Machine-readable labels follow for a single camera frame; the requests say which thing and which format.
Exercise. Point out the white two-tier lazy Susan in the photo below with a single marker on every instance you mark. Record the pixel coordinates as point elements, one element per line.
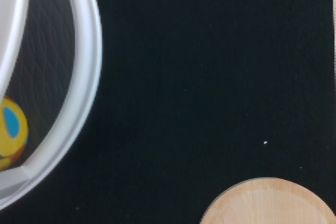
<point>53,86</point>

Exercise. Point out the yellow blue round can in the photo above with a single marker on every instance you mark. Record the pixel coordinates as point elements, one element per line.
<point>14,132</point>

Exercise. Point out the round wooden coaster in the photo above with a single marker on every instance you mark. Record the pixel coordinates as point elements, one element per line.
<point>268,201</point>

